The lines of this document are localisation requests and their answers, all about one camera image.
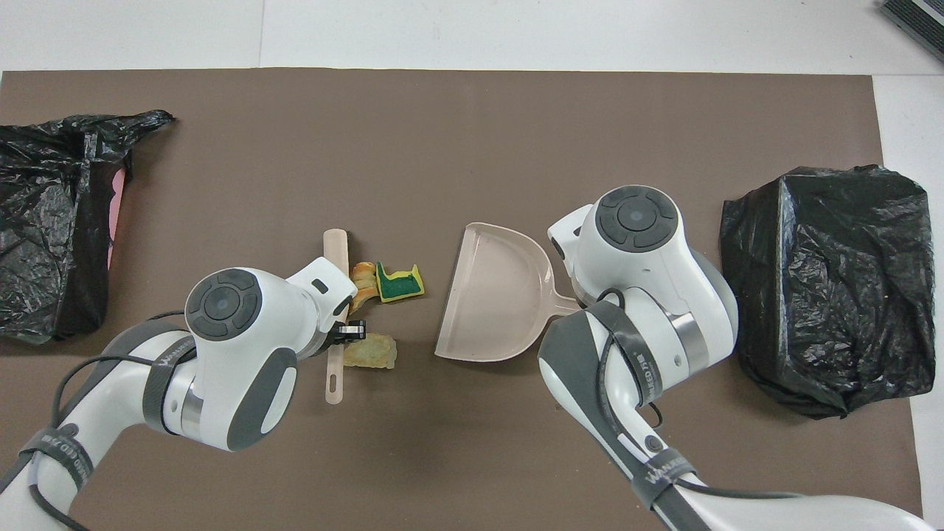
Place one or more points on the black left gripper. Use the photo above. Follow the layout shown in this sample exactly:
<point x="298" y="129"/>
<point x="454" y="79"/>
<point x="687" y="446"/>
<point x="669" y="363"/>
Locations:
<point x="350" y="331"/>

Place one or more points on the pale beige sponge chunk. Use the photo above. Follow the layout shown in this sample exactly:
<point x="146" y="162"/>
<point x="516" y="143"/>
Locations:
<point x="376" y="352"/>

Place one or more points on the orange striped sponge piece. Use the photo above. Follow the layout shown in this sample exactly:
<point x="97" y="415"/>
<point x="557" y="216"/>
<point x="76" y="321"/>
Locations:
<point x="363" y="276"/>

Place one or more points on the green and yellow sponge piece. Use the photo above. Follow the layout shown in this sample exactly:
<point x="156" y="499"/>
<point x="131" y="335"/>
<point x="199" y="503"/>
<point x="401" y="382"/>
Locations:
<point x="398" y="287"/>

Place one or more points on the beige hand brush black bristles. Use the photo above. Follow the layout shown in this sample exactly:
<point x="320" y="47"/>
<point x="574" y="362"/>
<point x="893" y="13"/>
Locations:
<point x="335" y="251"/>

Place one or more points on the beige plastic dustpan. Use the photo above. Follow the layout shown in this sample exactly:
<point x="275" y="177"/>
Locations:
<point x="494" y="295"/>

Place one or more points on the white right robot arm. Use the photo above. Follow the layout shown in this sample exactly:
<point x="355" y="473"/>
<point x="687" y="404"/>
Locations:
<point x="649" y="258"/>

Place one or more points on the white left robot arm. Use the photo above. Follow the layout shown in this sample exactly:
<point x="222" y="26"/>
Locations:
<point x="243" y="346"/>

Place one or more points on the pink plastic bin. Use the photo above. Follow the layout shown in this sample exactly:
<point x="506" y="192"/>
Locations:
<point x="116" y="214"/>

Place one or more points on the large brown table mat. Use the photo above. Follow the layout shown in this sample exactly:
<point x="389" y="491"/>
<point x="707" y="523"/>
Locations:
<point x="442" y="110"/>

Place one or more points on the right black garbage bag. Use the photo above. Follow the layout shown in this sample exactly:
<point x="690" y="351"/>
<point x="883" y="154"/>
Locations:
<point x="44" y="221"/>

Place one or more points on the black garbage bag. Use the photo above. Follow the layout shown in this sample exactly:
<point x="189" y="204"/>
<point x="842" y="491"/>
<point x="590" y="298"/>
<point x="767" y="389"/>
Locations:
<point x="811" y="295"/>
<point x="44" y="221"/>

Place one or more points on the left black garbage bag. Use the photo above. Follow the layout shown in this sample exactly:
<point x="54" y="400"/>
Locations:
<point x="811" y="295"/>

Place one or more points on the grey striped panel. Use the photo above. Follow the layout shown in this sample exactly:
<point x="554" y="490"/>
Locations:
<point x="918" y="16"/>

